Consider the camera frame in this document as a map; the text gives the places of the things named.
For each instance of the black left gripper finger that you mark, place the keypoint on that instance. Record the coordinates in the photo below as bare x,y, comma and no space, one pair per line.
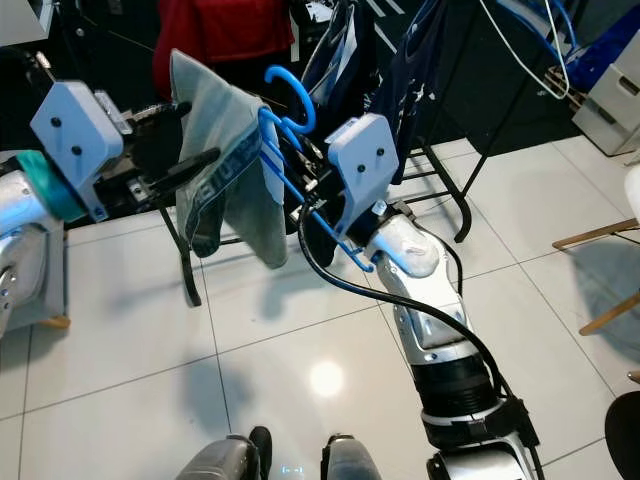
165,122
188,170

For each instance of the grey shorts with lettered waistband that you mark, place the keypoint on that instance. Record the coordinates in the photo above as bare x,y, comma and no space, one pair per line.
245,215

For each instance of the blue plastic hanger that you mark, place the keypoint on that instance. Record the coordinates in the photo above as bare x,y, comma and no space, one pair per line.
310,100

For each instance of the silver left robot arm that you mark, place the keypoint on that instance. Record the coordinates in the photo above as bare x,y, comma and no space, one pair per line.
25,200

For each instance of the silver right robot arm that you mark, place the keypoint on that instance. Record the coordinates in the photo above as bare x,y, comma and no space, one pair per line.
405,250

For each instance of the black metal clothes rack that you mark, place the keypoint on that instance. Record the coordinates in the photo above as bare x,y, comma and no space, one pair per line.
182,260

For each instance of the red cloth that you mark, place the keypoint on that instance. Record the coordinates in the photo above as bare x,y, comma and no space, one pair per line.
220,35

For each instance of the navy white jersey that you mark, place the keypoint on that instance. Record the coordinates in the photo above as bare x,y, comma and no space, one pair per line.
325,50

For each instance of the navy blue garment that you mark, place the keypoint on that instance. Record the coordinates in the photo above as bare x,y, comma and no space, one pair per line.
415,70

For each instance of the white cabinet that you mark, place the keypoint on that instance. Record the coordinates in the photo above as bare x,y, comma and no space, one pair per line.
22,18

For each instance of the chair with wooden legs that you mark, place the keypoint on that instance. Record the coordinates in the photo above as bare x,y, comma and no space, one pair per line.
590,233

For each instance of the grey robot right leg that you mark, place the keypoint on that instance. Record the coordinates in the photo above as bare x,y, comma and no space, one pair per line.
355,465

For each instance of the grey robot leg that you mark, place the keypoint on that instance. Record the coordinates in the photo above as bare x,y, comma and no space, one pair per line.
355,465
225,462

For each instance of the grey robot left leg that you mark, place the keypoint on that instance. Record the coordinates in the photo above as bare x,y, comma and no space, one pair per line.
225,462

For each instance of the white box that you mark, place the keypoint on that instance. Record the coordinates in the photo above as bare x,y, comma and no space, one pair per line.
610,110

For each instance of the bright blue cloth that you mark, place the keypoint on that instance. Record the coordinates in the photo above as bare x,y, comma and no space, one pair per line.
605,40

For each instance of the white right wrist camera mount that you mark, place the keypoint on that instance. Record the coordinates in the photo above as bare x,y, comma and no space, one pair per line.
363,160

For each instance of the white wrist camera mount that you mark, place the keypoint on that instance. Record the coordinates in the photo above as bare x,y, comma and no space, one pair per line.
72,135
363,160

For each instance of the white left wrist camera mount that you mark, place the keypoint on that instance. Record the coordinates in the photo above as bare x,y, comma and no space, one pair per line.
72,135

